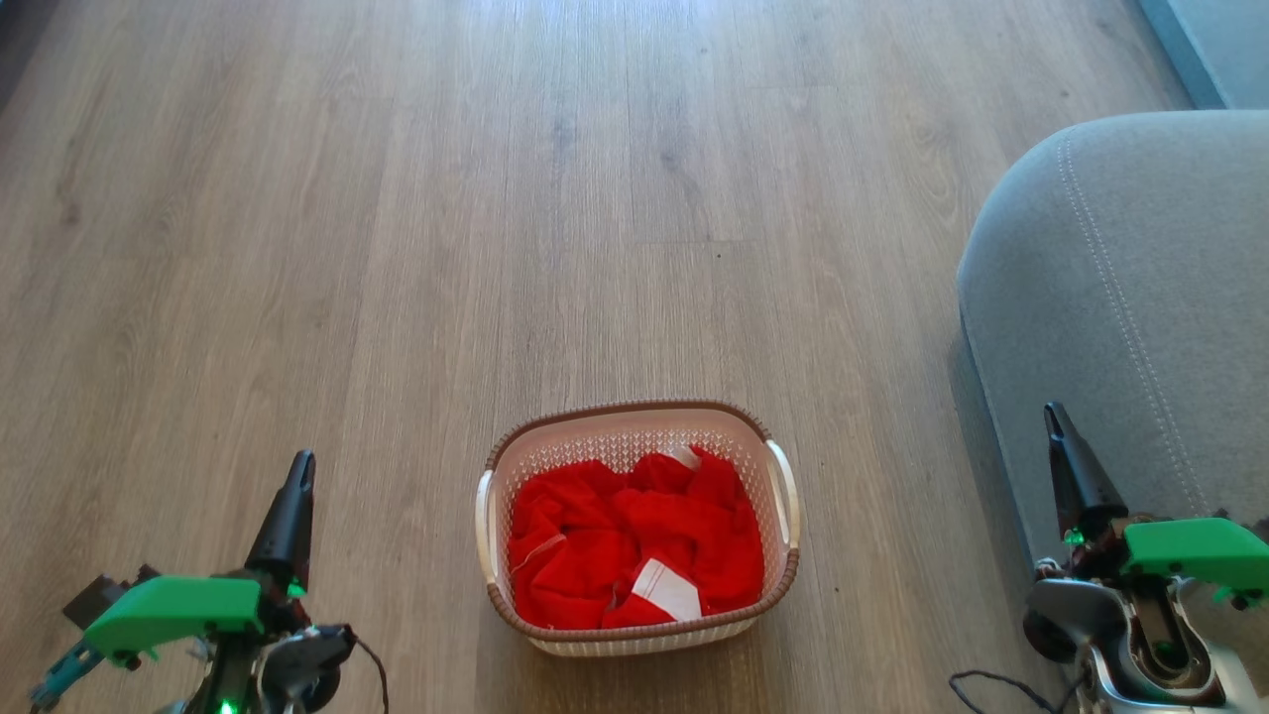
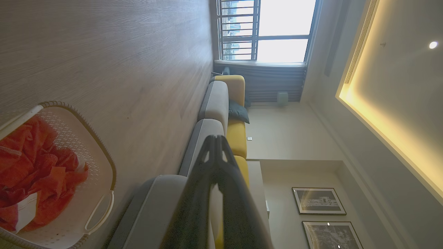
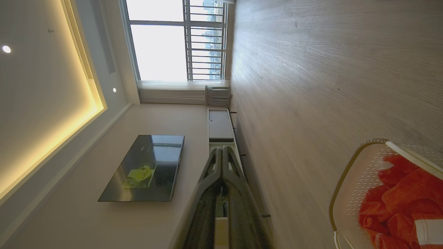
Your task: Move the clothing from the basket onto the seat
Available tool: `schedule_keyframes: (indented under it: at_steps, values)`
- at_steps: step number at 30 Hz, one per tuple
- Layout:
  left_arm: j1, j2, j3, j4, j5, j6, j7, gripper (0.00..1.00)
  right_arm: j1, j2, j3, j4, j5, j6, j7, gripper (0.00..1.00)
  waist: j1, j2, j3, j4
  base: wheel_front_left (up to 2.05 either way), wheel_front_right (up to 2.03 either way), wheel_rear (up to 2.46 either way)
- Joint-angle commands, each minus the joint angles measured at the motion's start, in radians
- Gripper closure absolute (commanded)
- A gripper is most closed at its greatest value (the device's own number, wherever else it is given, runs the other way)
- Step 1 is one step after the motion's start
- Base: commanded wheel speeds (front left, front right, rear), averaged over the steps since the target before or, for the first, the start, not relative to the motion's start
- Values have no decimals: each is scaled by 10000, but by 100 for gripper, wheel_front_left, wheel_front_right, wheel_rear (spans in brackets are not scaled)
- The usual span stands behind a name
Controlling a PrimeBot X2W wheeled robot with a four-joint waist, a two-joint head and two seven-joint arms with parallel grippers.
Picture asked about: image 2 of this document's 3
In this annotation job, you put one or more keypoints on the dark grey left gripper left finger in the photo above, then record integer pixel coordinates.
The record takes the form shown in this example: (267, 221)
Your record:
(197, 193)

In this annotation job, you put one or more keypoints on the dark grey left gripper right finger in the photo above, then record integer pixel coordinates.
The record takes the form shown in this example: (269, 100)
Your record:
(238, 214)

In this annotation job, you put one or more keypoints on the orange red clothing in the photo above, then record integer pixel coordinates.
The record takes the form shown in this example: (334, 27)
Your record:
(34, 173)

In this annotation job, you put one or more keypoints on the grey and yellow sofa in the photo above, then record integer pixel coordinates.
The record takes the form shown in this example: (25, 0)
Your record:
(211, 103)

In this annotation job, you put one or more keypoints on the framed black white picture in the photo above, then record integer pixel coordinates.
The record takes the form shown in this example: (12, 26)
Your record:
(330, 237)
(318, 200)

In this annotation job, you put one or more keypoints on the dark teal cushion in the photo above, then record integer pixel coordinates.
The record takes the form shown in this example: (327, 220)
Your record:
(238, 111)

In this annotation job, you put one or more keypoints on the white laundry basket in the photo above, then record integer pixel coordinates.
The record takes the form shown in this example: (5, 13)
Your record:
(88, 173)

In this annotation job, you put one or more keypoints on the small dark side table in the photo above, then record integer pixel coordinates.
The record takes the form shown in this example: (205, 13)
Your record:
(221, 72)

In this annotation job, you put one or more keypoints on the grey curtain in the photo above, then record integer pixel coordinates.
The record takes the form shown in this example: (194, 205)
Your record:
(270, 81)

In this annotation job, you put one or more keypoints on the metal window railing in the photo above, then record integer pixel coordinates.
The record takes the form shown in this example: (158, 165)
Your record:
(238, 31)

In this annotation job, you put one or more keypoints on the large window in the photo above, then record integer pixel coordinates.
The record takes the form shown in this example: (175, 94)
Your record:
(282, 31)

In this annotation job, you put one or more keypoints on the ceiling air vent grille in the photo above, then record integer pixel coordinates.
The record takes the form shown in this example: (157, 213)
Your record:
(360, 38)

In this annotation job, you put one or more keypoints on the round ceiling spotlight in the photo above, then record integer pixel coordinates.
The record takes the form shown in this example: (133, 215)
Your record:
(433, 45)

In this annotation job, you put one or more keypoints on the white wall box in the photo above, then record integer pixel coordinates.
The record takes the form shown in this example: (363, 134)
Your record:
(282, 98)

